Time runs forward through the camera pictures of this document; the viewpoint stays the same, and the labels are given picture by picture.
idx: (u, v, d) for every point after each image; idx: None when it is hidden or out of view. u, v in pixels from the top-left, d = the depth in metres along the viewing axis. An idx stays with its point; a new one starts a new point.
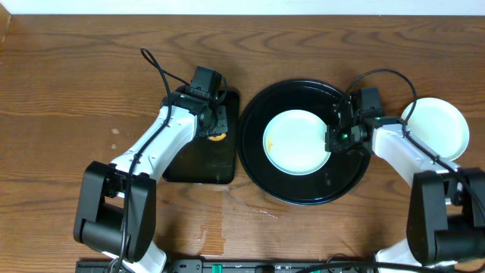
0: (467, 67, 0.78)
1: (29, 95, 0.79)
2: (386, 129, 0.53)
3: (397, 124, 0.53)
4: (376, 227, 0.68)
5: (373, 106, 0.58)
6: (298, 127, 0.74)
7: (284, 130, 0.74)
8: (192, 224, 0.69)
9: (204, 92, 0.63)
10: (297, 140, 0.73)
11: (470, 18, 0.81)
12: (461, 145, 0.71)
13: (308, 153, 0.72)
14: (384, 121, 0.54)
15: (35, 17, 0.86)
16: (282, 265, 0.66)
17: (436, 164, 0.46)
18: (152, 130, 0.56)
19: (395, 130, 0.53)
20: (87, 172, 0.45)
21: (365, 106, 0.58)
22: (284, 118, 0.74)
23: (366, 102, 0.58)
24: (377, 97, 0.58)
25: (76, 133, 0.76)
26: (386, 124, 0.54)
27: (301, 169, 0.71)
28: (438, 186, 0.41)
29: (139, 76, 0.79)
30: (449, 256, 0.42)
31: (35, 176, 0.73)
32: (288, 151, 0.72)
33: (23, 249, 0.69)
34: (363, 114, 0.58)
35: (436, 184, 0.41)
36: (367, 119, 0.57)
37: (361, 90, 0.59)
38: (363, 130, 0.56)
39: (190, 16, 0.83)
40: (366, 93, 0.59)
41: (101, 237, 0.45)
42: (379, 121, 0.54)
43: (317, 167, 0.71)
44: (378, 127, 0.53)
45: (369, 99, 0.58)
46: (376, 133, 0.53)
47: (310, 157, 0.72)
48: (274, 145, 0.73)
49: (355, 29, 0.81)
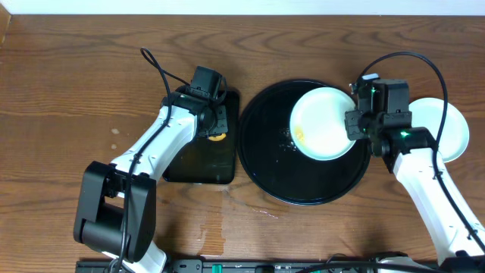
0: (468, 67, 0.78)
1: (29, 95, 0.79)
2: (414, 157, 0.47)
3: (426, 153, 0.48)
4: (375, 227, 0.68)
5: (401, 108, 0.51)
6: (322, 111, 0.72)
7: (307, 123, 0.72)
8: (192, 224, 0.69)
9: (204, 92, 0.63)
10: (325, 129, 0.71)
11: (470, 18, 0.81)
12: (461, 145, 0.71)
13: (336, 139, 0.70)
14: (411, 140, 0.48)
15: (35, 17, 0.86)
16: (281, 265, 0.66)
17: (471, 240, 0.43)
18: (152, 130, 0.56)
19: (426, 163, 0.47)
20: (86, 172, 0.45)
21: (391, 108, 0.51)
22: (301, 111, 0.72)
23: (392, 103, 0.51)
24: (406, 96, 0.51)
25: (76, 133, 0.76)
26: (414, 149, 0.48)
27: (325, 155, 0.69)
28: None
29: (139, 76, 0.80)
30: None
31: (35, 176, 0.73)
32: (316, 141, 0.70)
33: (23, 249, 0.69)
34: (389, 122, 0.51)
35: None
36: (392, 133, 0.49)
37: (389, 87, 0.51)
38: (385, 145, 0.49)
39: (189, 16, 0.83)
40: (395, 91, 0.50)
41: (101, 237, 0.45)
42: (406, 142, 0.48)
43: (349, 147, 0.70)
44: (405, 152, 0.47)
45: (396, 98, 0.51)
46: (402, 158, 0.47)
47: (336, 142, 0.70)
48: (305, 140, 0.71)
49: (355, 29, 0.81)
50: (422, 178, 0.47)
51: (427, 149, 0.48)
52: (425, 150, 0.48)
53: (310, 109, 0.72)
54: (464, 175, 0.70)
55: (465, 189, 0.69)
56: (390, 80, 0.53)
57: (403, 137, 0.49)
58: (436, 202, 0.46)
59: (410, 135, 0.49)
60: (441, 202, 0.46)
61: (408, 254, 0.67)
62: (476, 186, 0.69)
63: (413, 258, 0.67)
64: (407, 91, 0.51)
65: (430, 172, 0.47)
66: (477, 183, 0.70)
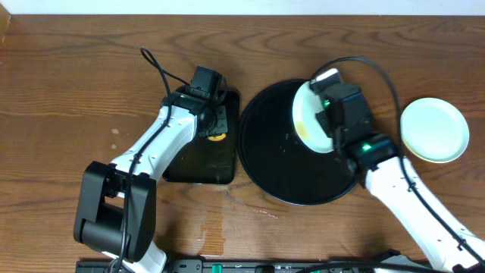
0: (468, 66, 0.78)
1: (29, 95, 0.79)
2: (381, 172, 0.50)
3: (394, 164, 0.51)
4: (375, 226, 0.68)
5: (358, 120, 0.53)
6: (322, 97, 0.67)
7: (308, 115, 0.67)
8: (192, 224, 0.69)
9: (204, 92, 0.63)
10: None
11: (470, 18, 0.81)
12: (461, 145, 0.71)
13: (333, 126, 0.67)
14: (375, 154, 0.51)
15: (35, 16, 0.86)
16: (282, 265, 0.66)
17: (463, 249, 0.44)
18: (152, 131, 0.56)
19: (397, 174, 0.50)
20: (86, 172, 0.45)
21: (348, 122, 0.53)
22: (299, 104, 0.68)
23: (351, 117, 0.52)
24: (361, 107, 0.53)
25: (76, 133, 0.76)
26: (381, 162, 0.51)
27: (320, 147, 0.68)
28: None
29: (140, 76, 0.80)
30: None
31: (35, 176, 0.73)
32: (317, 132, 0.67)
33: (23, 249, 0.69)
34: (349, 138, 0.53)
35: None
36: (355, 150, 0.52)
37: (342, 102, 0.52)
38: (351, 162, 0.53)
39: (190, 16, 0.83)
40: (349, 105, 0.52)
41: (101, 237, 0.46)
42: (370, 158, 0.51)
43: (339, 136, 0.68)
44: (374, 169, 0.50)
45: (352, 112, 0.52)
46: (370, 175, 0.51)
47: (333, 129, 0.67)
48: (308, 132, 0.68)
49: (355, 29, 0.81)
50: (398, 194, 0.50)
51: (392, 157, 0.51)
52: (392, 161, 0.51)
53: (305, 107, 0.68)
54: (464, 175, 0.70)
55: (466, 189, 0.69)
56: (344, 89, 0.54)
57: (367, 152, 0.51)
58: (419, 217, 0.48)
59: (373, 147, 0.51)
60: (422, 215, 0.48)
61: (409, 254, 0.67)
62: (476, 186, 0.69)
63: (414, 257, 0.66)
64: (361, 101, 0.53)
65: (403, 186, 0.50)
66: (477, 183, 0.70)
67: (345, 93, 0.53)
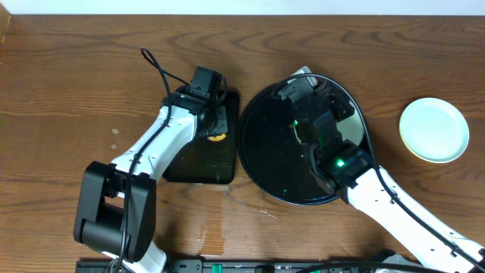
0: (468, 66, 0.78)
1: (29, 95, 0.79)
2: (361, 188, 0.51)
3: (370, 177, 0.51)
4: (375, 226, 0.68)
5: (330, 137, 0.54)
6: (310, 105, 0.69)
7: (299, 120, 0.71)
8: (192, 224, 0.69)
9: (204, 92, 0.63)
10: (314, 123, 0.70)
11: (470, 18, 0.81)
12: (461, 145, 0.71)
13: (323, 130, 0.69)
14: (350, 169, 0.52)
15: (35, 16, 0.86)
16: (282, 265, 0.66)
17: (457, 255, 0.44)
18: (152, 131, 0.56)
19: (376, 189, 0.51)
20: (87, 172, 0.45)
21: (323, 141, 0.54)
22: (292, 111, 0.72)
23: (323, 137, 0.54)
24: (332, 124, 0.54)
25: (75, 133, 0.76)
26: (358, 177, 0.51)
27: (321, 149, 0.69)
28: None
29: (140, 76, 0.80)
30: None
31: (35, 176, 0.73)
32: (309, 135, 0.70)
33: (23, 249, 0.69)
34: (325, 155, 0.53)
35: None
36: (330, 168, 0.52)
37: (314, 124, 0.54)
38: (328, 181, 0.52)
39: (189, 16, 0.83)
40: (320, 124, 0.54)
41: (101, 237, 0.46)
42: (345, 174, 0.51)
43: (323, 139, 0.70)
44: (352, 186, 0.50)
45: (325, 131, 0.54)
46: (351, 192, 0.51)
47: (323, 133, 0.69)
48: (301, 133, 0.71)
49: (355, 29, 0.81)
50: (384, 208, 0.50)
51: (367, 169, 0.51)
52: (368, 174, 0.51)
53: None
54: (464, 175, 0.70)
55: (466, 189, 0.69)
56: (313, 111, 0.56)
57: (342, 169, 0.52)
58: (408, 227, 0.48)
59: (346, 163, 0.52)
60: (412, 226, 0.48)
61: (408, 254, 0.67)
62: (476, 186, 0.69)
63: (413, 257, 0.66)
64: (330, 120, 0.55)
65: (386, 199, 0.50)
66: (477, 183, 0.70)
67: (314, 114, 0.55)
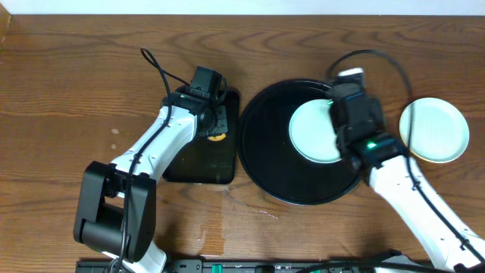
0: (468, 66, 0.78)
1: (29, 95, 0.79)
2: (386, 171, 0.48)
3: (398, 162, 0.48)
4: (375, 226, 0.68)
5: (363, 117, 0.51)
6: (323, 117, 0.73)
7: (307, 128, 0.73)
8: (192, 224, 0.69)
9: (204, 92, 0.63)
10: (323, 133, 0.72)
11: (470, 18, 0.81)
12: (461, 145, 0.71)
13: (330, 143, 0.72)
14: (380, 152, 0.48)
15: (35, 16, 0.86)
16: (282, 265, 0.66)
17: (465, 249, 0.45)
18: (152, 131, 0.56)
19: (400, 174, 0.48)
20: (87, 172, 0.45)
21: (353, 120, 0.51)
22: (304, 116, 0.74)
23: (355, 117, 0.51)
24: (365, 106, 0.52)
25: (76, 133, 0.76)
26: (386, 161, 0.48)
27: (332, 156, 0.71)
28: None
29: (140, 76, 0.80)
30: None
31: (35, 175, 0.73)
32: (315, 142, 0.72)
33: (23, 249, 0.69)
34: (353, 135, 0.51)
35: None
36: (360, 147, 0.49)
37: (345, 101, 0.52)
38: (355, 159, 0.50)
39: (189, 16, 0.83)
40: (352, 102, 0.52)
41: (101, 237, 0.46)
42: (374, 155, 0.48)
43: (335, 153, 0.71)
44: (377, 166, 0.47)
45: (356, 111, 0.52)
46: (375, 173, 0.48)
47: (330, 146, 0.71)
48: (306, 139, 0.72)
49: (355, 29, 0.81)
50: (403, 192, 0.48)
51: (397, 155, 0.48)
52: (396, 158, 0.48)
53: (303, 127, 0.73)
54: (464, 175, 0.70)
55: (466, 189, 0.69)
56: (350, 89, 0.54)
57: (371, 149, 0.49)
58: (423, 215, 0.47)
59: (377, 145, 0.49)
60: (427, 215, 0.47)
61: (409, 254, 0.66)
62: (476, 186, 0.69)
63: (414, 258, 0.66)
64: (364, 101, 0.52)
65: (408, 185, 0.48)
66: (477, 183, 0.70)
67: (348, 93, 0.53)
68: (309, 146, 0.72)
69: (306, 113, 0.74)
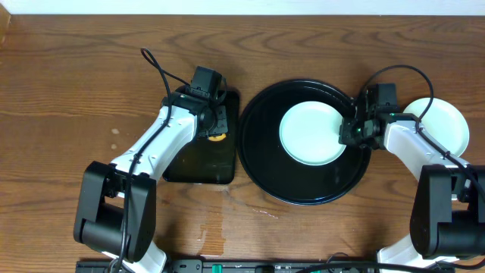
0: (468, 67, 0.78)
1: (29, 95, 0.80)
2: (398, 123, 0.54)
3: (409, 121, 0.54)
4: (375, 226, 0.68)
5: (389, 101, 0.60)
6: (312, 120, 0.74)
7: (296, 130, 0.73)
8: (192, 224, 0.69)
9: (204, 92, 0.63)
10: (313, 135, 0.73)
11: (470, 18, 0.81)
12: (461, 145, 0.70)
13: (322, 147, 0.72)
14: (399, 117, 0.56)
15: (35, 16, 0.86)
16: (282, 265, 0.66)
17: (445, 160, 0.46)
18: (152, 130, 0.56)
19: (407, 124, 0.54)
20: (87, 172, 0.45)
21: (382, 101, 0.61)
22: (292, 117, 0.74)
23: (384, 98, 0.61)
24: (395, 93, 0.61)
25: (76, 133, 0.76)
26: (399, 120, 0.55)
27: (318, 161, 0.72)
28: (446, 179, 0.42)
29: (140, 76, 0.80)
30: (451, 249, 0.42)
31: (35, 175, 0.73)
32: (307, 147, 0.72)
33: (24, 249, 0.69)
34: (378, 109, 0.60)
35: (443, 177, 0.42)
36: (383, 114, 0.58)
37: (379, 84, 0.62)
38: (376, 125, 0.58)
39: (189, 16, 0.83)
40: (382, 86, 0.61)
41: (101, 237, 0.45)
42: (393, 117, 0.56)
43: (330, 158, 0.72)
44: (392, 123, 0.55)
45: (386, 94, 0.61)
46: (390, 127, 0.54)
47: (322, 150, 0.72)
48: (296, 142, 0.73)
49: (355, 29, 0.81)
50: (404, 129, 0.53)
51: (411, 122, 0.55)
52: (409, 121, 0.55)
53: (295, 123, 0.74)
54: None
55: None
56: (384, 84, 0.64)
57: (392, 117, 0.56)
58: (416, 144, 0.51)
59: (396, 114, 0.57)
60: (419, 142, 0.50)
61: None
62: None
63: None
64: (394, 89, 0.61)
65: (410, 126, 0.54)
66: None
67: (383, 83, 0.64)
68: (297, 145, 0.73)
69: (303, 113, 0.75)
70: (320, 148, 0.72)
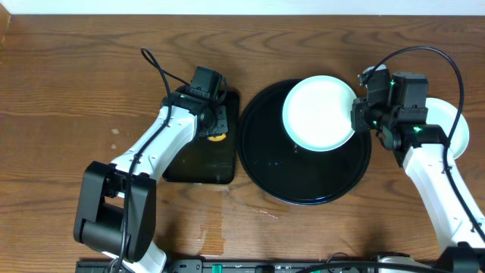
0: (468, 66, 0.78)
1: (29, 95, 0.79)
2: (424, 151, 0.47)
3: (436, 149, 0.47)
4: (375, 226, 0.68)
5: (417, 104, 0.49)
6: (317, 102, 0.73)
7: (299, 114, 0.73)
8: (192, 224, 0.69)
9: (204, 92, 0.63)
10: (315, 118, 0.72)
11: (471, 18, 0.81)
12: (464, 131, 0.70)
13: (323, 130, 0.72)
14: (425, 135, 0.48)
15: (34, 16, 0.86)
16: (282, 265, 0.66)
17: (474, 233, 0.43)
18: (152, 130, 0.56)
19: (435, 158, 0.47)
20: (87, 171, 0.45)
21: (408, 103, 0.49)
22: (296, 98, 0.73)
23: (411, 102, 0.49)
24: (424, 94, 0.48)
25: (75, 133, 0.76)
26: (424, 143, 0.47)
27: (316, 146, 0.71)
28: (471, 265, 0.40)
29: (139, 76, 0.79)
30: None
31: (35, 176, 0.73)
32: (308, 130, 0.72)
33: (23, 249, 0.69)
34: (402, 118, 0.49)
35: (469, 265, 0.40)
36: (405, 129, 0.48)
37: (407, 82, 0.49)
38: (396, 139, 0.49)
39: (189, 16, 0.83)
40: (412, 86, 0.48)
41: (101, 237, 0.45)
42: (417, 136, 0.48)
43: (330, 145, 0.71)
44: (416, 148, 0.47)
45: (414, 94, 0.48)
46: (413, 152, 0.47)
47: (323, 134, 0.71)
48: (298, 126, 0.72)
49: (355, 29, 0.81)
50: (430, 171, 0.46)
51: (436, 144, 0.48)
52: (435, 146, 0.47)
53: (305, 98, 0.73)
54: (464, 175, 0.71)
55: None
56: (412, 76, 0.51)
57: (415, 133, 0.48)
58: (444, 194, 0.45)
59: (422, 130, 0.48)
60: (447, 194, 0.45)
61: (408, 254, 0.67)
62: (474, 186, 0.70)
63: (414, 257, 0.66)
64: (426, 88, 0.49)
65: (438, 165, 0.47)
66: (477, 183, 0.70)
67: (411, 76, 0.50)
68: (301, 127, 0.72)
69: (306, 95, 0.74)
70: (323, 133, 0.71)
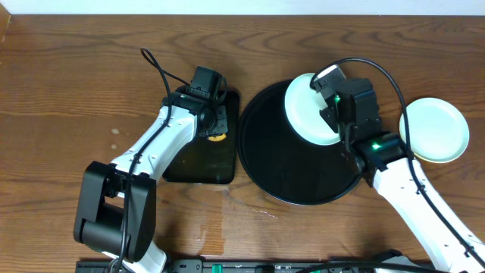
0: (467, 66, 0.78)
1: (29, 95, 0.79)
2: (390, 173, 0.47)
3: (402, 164, 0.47)
4: (375, 226, 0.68)
5: (370, 116, 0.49)
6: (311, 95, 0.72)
7: (299, 105, 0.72)
8: (192, 224, 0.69)
9: (204, 92, 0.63)
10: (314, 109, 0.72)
11: (470, 18, 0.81)
12: (453, 111, 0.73)
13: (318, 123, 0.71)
14: (386, 150, 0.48)
15: (35, 16, 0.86)
16: (282, 265, 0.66)
17: (469, 256, 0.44)
18: (152, 131, 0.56)
19: (405, 177, 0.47)
20: (87, 172, 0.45)
21: (360, 119, 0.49)
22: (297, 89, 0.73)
23: (363, 117, 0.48)
24: (373, 105, 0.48)
25: (76, 133, 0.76)
26: (389, 163, 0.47)
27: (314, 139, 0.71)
28: None
29: (140, 76, 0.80)
30: None
31: (35, 176, 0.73)
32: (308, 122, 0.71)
33: (23, 249, 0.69)
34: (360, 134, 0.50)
35: None
36: (364, 149, 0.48)
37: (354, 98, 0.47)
38: (360, 160, 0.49)
39: (189, 16, 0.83)
40: (360, 103, 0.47)
41: (101, 238, 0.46)
42: (379, 155, 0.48)
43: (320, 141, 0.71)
44: (381, 168, 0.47)
45: (365, 109, 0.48)
46: (379, 175, 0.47)
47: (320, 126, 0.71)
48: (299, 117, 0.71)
49: (355, 29, 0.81)
50: (407, 196, 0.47)
51: (402, 158, 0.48)
52: (401, 161, 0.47)
53: None
54: (464, 175, 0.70)
55: (465, 189, 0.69)
56: (357, 86, 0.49)
57: (375, 150, 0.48)
58: (428, 221, 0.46)
59: (382, 146, 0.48)
60: (430, 220, 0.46)
61: (408, 254, 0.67)
62: (475, 186, 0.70)
63: (414, 257, 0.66)
64: (373, 98, 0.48)
65: (412, 189, 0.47)
66: (477, 183, 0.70)
67: (355, 89, 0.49)
68: (300, 119, 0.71)
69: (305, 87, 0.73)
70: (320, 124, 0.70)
